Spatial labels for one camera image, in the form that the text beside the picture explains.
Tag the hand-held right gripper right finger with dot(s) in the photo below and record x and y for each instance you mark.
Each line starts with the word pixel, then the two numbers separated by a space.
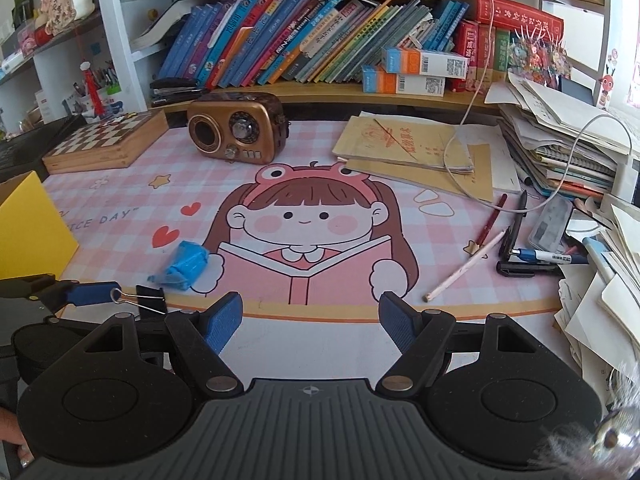
pixel 400 322

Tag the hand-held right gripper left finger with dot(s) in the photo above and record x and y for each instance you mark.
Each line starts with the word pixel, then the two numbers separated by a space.
pixel 222 322

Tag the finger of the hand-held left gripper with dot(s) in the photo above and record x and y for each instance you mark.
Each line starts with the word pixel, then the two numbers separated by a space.
pixel 25 286
pixel 95 295

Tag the black binder clip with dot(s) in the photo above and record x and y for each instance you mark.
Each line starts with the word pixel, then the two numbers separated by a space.
pixel 150 300

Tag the yellow cardboard box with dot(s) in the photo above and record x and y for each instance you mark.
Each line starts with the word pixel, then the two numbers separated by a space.
pixel 35 230

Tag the blue packet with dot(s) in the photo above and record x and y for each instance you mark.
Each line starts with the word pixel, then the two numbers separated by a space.
pixel 185 265

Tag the pink checked cloth desktop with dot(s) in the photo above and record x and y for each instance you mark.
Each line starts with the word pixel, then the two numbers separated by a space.
pixel 125 200

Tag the person's left hand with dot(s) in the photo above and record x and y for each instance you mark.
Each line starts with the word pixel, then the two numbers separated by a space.
pixel 10 427

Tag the pink white pencil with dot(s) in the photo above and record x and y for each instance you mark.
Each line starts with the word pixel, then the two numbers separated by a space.
pixel 465 265

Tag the red pen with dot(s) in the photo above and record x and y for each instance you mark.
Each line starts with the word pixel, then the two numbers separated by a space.
pixel 491 222

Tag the black electronic keyboard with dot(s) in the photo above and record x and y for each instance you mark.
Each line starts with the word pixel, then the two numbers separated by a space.
pixel 30 145

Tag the wooden chess board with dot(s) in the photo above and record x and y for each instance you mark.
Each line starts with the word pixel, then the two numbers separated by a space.
pixel 100 142

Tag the black pen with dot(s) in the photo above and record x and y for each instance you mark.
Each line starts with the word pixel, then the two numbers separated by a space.
pixel 517 220

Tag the blue marker pen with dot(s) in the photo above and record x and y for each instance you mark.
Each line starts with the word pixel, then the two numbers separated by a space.
pixel 550 257

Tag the brown paper envelope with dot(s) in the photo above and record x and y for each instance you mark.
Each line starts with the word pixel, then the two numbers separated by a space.
pixel 492 177

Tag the white box red label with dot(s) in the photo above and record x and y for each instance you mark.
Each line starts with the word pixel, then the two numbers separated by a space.
pixel 44 107

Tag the clear grey case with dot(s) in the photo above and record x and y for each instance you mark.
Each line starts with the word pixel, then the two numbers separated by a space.
pixel 550 222

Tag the pen holder with pens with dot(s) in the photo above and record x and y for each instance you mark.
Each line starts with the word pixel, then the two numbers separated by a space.
pixel 100 100

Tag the brown retro radio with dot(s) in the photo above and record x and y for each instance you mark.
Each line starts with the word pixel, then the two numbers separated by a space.
pixel 235 127

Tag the red tassel ornament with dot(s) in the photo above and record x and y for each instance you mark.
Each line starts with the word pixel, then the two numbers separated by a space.
pixel 90 85

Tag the black stapler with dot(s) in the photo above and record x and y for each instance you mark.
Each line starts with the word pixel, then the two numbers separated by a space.
pixel 172 92

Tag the grey furry charm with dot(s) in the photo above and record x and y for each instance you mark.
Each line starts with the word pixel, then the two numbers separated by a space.
pixel 585 445

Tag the white orange medicine box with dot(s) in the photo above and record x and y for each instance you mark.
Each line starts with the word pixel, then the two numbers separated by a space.
pixel 405 82
pixel 425 62

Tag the stack of papers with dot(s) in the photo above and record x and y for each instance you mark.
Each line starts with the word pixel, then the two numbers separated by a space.
pixel 550 125

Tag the white shelf unit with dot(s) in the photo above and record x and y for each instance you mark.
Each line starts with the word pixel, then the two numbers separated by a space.
pixel 127 35

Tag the row of leaning colourful books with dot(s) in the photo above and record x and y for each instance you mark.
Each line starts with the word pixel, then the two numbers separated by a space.
pixel 310 40

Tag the colourful sticker pack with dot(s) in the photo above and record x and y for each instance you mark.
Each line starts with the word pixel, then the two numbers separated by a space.
pixel 540 55

